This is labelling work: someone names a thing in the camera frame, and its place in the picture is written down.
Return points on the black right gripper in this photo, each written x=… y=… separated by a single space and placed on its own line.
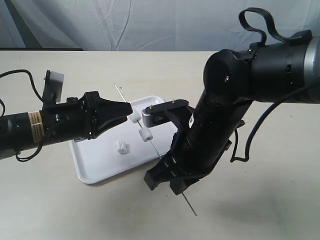
x=197 y=146

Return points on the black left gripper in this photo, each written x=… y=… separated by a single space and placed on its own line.
x=82 y=118

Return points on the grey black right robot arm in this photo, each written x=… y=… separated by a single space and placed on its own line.
x=287 y=72

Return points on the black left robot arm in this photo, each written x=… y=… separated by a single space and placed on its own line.
x=20 y=132

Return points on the white plastic tray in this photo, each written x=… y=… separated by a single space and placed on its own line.
x=97 y=159

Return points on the white backdrop curtain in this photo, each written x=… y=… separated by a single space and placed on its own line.
x=145 y=25

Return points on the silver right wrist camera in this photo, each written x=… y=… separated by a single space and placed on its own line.
x=176 y=111

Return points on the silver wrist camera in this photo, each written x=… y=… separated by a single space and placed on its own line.
x=176 y=111
x=53 y=85

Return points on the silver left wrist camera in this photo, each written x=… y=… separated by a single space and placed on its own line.
x=53 y=85

